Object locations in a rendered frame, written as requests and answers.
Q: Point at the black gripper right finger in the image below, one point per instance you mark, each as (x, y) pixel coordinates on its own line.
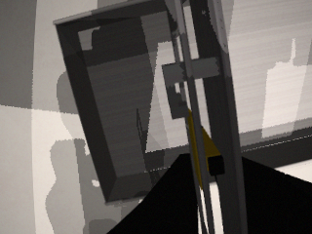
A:
(276, 203)

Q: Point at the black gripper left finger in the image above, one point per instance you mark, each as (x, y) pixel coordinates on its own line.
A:
(171, 207)

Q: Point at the grey rectangular roasting tin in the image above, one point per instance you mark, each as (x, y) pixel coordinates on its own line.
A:
(113, 57)

